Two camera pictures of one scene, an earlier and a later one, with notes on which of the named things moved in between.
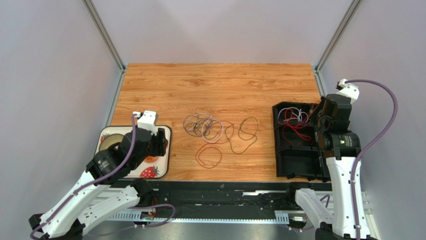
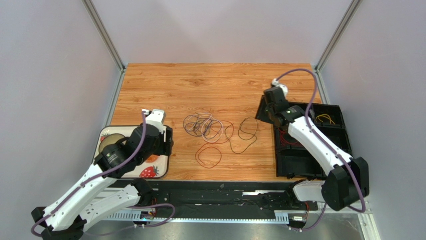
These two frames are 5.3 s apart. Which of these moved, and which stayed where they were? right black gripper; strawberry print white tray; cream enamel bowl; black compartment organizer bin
Moved: right black gripper
Stayed: black compartment organizer bin; strawberry print white tray; cream enamel bowl
